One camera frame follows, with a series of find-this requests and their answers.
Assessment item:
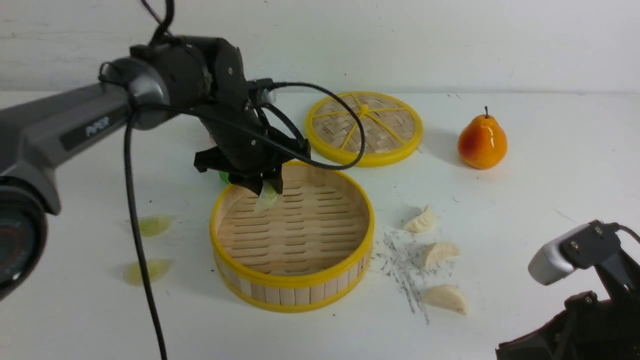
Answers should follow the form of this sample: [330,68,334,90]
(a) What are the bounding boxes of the green dumpling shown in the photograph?
[138,214,174,238]
[123,259,173,287]
[254,182,279,213]

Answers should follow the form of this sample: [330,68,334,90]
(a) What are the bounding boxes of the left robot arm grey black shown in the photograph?
[0,36,311,298]

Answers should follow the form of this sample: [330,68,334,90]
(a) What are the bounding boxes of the orange toy pear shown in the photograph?
[457,105,508,170]

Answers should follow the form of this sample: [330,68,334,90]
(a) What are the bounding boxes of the green foam cube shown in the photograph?
[218,171,231,185]

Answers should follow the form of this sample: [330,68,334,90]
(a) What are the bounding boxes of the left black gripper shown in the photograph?
[193,37,311,196]

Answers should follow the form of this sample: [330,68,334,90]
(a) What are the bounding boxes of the woven steamer lid yellow rim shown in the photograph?
[304,91,424,167]

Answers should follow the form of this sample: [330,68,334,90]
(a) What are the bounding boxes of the bamboo steamer tray yellow rim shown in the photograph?
[209,161,375,313]

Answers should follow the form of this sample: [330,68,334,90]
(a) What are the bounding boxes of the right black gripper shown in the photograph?
[495,251,640,360]

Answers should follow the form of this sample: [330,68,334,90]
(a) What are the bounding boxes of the white dumpling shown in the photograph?
[422,284,469,316]
[423,241,461,270]
[403,205,435,234]

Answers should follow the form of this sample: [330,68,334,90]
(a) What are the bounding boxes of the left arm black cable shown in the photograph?
[98,0,366,360]

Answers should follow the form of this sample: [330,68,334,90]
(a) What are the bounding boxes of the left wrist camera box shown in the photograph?
[247,78,275,108]

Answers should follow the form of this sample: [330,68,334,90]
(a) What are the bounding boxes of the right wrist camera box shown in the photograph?
[527,220,621,286]

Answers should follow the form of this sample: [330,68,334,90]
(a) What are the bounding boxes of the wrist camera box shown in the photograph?
[247,78,275,108]
[527,220,621,286]

